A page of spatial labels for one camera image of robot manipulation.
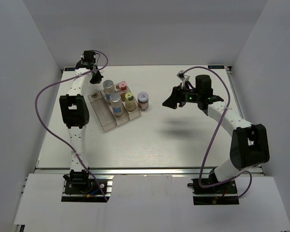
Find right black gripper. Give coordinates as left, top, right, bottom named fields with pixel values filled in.
left=162, top=82, right=201, bottom=109

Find pink cap spice bottle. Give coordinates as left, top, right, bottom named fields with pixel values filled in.
left=118, top=82, right=130, bottom=102

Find silver lid jar blue label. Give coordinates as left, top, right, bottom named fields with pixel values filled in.
left=109, top=93, right=123, bottom=116

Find yellow cap white bottle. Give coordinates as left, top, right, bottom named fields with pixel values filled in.
left=125, top=92, right=136, bottom=112

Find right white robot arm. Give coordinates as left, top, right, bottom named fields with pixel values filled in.
left=162, top=73, right=270, bottom=193

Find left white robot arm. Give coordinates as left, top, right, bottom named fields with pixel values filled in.
left=59, top=50, right=103, bottom=172

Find left clear organizer tray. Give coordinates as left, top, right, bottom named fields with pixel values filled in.
left=88, top=91, right=116, bottom=131

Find white lid jar right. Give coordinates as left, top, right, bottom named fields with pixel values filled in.
left=137, top=92, right=149, bottom=110

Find right clear organizer tray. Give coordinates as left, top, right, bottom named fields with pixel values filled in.
left=115, top=83, right=141, bottom=120

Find blue sticker right corner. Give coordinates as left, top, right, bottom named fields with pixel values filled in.
left=207, top=65, right=225, bottom=70

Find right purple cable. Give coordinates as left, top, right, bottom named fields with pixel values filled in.
left=186, top=66, right=252, bottom=200

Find purple cable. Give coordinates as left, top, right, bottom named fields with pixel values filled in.
left=35, top=50, right=111, bottom=203
left=186, top=66, right=252, bottom=200

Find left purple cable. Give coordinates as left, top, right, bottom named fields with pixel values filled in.
left=35, top=50, right=111, bottom=203

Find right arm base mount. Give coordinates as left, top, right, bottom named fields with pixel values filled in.
left=187, top=178, right=239, bottom=205

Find aluminium front rail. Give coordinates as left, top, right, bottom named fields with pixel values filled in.
left=34, top=168, right=200, bottom=175

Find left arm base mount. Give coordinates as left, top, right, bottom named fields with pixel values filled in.
left=61, top=170, right=111, bottom=203

